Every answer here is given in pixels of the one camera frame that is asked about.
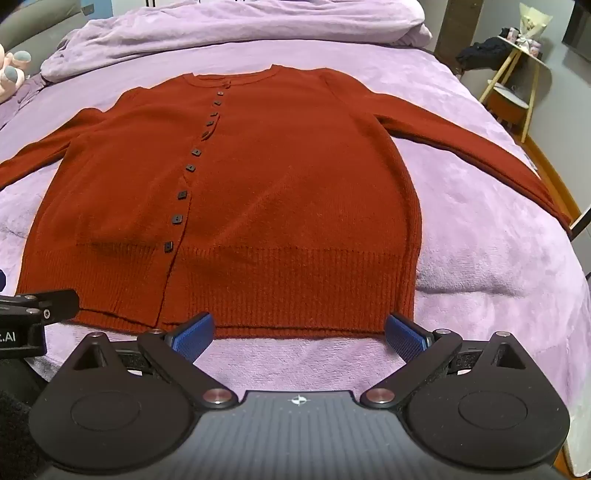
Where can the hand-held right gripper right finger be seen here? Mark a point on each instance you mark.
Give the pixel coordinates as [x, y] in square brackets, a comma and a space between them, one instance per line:
[406, 336]

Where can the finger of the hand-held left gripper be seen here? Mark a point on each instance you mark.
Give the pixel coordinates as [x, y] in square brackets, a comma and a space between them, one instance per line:
[55, 304]

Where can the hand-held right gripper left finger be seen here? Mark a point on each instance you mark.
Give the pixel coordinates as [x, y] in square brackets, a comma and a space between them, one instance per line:
[196, 338]

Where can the red knit cardigan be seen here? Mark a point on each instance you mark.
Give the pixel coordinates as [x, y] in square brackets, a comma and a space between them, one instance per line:
[286, 194]

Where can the purple bed blanket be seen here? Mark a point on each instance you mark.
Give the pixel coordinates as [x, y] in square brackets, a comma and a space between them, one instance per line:
[485, 230]

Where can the pink plush toy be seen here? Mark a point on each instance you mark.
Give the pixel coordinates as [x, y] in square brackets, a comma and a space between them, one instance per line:
[11, 74]

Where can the round orange stool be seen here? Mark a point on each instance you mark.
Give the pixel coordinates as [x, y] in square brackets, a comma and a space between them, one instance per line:
[508, 104]

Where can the grey upholstered headboard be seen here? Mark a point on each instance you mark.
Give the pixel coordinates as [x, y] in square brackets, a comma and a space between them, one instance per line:
[55, 23]

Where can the dark cloth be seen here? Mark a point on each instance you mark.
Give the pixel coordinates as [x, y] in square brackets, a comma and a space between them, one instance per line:
[482, 53]

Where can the purple duvet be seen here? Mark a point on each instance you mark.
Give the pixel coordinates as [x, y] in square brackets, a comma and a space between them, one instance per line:
[207, 27]

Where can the wrapped flower bouquet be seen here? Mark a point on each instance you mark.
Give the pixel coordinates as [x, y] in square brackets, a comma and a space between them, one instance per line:
[534, 18]

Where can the brown wooden post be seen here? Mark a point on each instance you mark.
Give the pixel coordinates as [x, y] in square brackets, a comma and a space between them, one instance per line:
[452, 32]

